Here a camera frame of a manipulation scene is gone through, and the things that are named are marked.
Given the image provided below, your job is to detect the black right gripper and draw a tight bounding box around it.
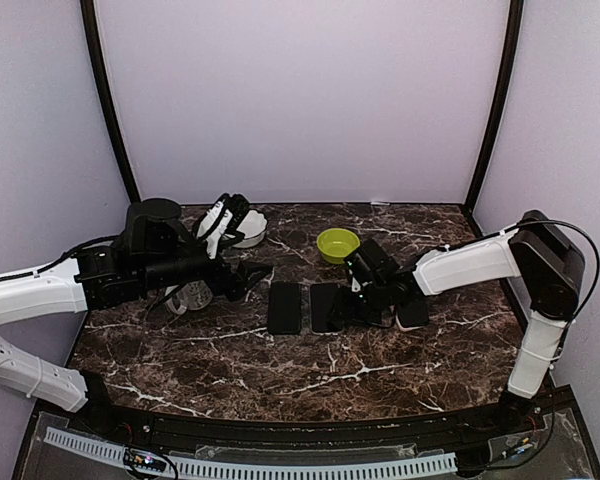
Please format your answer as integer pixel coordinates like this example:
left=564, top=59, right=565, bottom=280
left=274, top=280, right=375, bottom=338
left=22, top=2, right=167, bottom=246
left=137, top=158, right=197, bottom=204
left=326, top=279, right=390, bottom=328

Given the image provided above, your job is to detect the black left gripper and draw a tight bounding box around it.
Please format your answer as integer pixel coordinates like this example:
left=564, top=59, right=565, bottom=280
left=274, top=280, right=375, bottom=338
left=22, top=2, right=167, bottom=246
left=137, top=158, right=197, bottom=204
left=139, top=238, right=272, bottom=301

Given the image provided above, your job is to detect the black smartphone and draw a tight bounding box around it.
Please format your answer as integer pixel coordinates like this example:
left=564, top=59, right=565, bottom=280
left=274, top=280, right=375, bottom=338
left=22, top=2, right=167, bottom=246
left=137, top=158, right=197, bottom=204
left=267, top=282, right=302, bottom=335

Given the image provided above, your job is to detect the black phone with purple edge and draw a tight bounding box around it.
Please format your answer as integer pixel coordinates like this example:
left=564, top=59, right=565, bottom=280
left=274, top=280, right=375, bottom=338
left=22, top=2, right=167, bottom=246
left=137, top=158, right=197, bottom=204
left=309, top=282, right=345, bottom=335

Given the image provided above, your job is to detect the clear magsafe phone case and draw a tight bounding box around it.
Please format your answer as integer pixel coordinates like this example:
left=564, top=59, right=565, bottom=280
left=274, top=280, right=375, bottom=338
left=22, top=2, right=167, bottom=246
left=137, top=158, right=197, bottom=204
left=308, top=281, right=346, bottom=336

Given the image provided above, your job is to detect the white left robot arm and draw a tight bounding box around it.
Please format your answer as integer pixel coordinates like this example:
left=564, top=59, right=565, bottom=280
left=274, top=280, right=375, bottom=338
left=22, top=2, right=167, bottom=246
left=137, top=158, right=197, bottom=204
left=0, top=194, right=273, bottom=436

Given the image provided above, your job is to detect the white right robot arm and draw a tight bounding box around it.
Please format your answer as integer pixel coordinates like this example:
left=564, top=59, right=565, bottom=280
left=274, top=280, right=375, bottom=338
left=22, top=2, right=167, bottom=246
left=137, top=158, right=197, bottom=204
left=329, top=210, right=591, bottom=434

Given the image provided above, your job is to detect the white fluted ceramic bowl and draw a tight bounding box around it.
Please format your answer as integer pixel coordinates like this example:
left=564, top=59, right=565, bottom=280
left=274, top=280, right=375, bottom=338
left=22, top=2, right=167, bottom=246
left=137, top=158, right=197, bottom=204
left=234, top=209, right=268, bottom=249

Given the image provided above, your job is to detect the white patterned mug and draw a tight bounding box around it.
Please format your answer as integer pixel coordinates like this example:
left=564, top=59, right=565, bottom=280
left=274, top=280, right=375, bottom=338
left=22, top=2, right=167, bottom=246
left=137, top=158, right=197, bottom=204
left=165, top=281, right=213, bottom=316

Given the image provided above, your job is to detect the green plastic bowl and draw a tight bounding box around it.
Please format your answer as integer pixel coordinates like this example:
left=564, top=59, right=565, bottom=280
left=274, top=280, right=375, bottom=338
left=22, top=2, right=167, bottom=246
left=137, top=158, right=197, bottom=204
left=316, top=228, right=361, bottom=265

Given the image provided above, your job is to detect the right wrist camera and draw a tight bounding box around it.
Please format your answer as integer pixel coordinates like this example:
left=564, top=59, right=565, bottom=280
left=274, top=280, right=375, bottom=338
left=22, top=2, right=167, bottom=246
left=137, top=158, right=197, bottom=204
left=347, top=268, right=361, bottom=293

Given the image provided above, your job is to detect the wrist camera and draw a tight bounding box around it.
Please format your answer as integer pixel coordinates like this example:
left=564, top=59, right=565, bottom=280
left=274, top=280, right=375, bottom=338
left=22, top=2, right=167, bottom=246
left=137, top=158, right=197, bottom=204
left=191, top=193, right=250, bottom=260
left=347, top=268, right=361, bottom=293

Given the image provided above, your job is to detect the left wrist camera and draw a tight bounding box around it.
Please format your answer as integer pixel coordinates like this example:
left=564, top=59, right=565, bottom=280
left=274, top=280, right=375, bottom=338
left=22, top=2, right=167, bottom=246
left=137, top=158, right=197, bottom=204
left=191, top=193, right=250, bottom=260

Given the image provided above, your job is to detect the black front rail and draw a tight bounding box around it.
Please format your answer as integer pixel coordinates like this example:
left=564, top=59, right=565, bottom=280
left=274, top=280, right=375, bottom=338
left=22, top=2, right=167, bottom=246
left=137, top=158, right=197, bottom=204
left=70, top=391, right=553, bottom=452

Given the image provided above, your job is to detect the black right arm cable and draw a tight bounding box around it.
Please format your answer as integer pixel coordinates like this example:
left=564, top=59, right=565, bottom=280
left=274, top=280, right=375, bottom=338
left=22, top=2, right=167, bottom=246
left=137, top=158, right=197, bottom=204
left=514, top=220, right=600, bottom=361

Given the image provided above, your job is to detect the white slotted cable duct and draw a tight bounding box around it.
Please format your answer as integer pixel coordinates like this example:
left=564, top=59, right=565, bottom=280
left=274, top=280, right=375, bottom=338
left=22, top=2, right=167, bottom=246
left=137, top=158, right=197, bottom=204
left=43, top=427, right=458, bottom=479

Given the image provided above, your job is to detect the black frame post right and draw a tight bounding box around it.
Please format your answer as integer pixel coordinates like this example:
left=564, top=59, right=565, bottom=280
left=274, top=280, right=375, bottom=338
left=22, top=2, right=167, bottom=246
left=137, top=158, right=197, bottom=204
left=463, top=0, right=525, bottom=216

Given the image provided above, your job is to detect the black frame post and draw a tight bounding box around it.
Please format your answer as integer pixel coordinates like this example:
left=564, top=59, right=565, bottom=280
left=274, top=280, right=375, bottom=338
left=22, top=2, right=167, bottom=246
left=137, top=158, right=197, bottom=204
left=463, top=0, right=525, bottom=216
left=79, top=0, right=141, bottom=203

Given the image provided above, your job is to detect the black frame post left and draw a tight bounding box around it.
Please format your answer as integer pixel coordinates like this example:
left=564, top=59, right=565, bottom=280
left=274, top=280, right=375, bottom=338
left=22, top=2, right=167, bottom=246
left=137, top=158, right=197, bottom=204
left=79, top=0, right=141, bottom=203

